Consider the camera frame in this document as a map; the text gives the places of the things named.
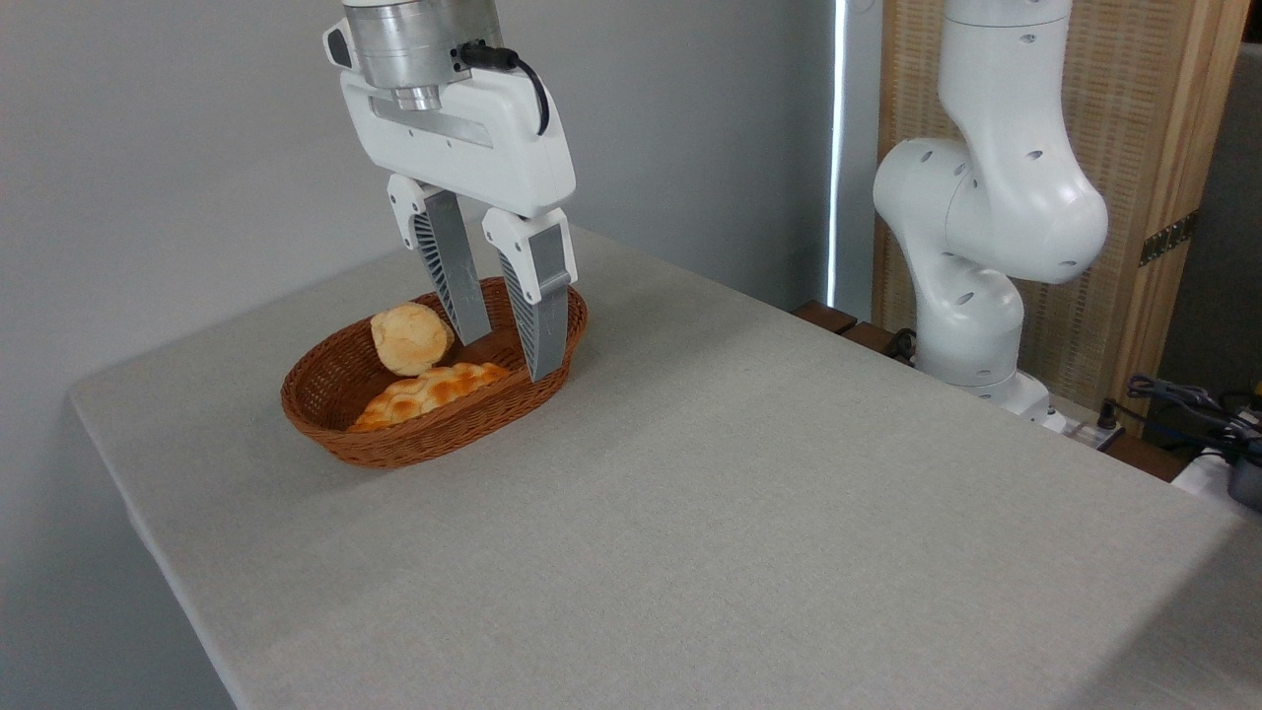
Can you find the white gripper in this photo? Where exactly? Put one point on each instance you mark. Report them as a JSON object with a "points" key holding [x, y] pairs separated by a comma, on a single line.
{"points": [[463, 148]]}

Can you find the round pale bread bun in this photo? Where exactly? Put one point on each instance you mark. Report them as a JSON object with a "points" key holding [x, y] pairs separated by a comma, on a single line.
{"points": [[406, 340]]}

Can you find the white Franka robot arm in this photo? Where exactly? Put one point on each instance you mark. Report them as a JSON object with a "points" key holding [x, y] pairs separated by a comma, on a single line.
{"points": [[1006, 197]]}

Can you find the oblong golden scored bread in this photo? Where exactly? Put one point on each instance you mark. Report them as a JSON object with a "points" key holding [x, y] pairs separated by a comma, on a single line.
{"points": [[434, 390]]}

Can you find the brown woven wicker basket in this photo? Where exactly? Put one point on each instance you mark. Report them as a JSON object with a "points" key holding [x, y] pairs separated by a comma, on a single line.
{"points": [[424, 446]]}

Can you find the dark metal screen hinge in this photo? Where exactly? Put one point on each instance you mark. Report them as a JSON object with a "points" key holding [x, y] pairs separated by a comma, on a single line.
{"points": [[1168, 239]]}

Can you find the dark grey partition panel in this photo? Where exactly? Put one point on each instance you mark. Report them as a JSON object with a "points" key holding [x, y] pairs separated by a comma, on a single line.
{"points": [[1223, 247]]}

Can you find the white box with dark device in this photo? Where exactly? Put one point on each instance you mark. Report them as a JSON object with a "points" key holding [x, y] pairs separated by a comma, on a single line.
{"points": [[1208, 478]]}

